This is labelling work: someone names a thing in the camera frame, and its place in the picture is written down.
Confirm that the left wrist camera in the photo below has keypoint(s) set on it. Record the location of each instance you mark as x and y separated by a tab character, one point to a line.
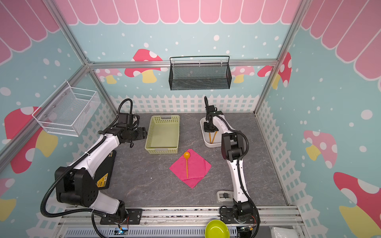
131	121

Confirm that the black wire mesh basket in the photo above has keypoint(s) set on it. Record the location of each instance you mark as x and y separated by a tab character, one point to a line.
200	73

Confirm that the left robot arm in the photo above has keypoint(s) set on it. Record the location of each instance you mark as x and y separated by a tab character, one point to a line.
75	184

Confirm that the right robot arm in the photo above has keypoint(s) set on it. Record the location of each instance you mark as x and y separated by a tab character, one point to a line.
234	147

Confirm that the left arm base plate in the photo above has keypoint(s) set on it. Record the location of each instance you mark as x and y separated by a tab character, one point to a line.
127	217

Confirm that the white wire mesh basket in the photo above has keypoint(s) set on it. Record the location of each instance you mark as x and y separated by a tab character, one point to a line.
68	111

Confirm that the green perforated plastic basket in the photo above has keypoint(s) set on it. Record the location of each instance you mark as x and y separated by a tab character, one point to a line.
163	134

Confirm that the white plastic tub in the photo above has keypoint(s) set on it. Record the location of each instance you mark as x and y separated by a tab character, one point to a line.
205	136

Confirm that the pink paper napkin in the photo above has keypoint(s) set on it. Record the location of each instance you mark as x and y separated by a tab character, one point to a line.
198	169

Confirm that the orange spoon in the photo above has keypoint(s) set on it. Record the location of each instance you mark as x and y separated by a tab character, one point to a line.
187	155

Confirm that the black box with yellow label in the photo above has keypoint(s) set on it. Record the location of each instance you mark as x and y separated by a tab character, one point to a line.
103	174

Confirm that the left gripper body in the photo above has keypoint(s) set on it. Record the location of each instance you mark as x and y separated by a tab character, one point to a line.
136	134

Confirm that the lime green bowl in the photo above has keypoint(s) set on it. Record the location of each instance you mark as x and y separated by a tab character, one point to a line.
216	229

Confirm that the white small device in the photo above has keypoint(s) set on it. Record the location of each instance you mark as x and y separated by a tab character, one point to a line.
224	196

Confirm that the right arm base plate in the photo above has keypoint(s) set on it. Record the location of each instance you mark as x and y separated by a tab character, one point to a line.
227	216

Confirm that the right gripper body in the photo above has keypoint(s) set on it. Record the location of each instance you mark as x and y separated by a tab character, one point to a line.
210	127

